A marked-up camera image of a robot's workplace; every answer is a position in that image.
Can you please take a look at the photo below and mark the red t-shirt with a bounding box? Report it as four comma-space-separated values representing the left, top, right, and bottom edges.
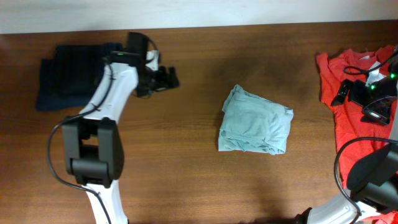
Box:
315, 45, 398, 224

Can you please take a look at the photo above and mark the light blue t-shirt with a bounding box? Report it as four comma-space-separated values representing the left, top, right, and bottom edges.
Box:
218, 85, 294, 155

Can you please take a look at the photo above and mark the left black camera cable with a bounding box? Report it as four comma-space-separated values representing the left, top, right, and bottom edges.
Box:
46, 37, 160, 224

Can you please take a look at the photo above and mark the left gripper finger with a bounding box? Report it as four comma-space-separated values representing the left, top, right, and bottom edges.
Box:
157, 66, 169, 90
169, 67, 180, 88

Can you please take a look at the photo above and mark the folded dark navy garment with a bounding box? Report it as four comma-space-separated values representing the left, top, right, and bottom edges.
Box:
35, 42, 123, 111

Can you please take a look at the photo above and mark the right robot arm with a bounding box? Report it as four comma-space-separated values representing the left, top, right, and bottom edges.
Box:
294, 46, 397, 223

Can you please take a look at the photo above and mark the right black camera cable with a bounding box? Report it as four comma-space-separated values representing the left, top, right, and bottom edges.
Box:
333, 49, 398, 224

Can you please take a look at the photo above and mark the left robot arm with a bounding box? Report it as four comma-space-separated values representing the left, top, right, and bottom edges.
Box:
54, 32, 180, 223

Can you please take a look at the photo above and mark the black camera cable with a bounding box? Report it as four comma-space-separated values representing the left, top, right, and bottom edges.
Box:
333, 49, 398, 224
46, 37, 160, 224

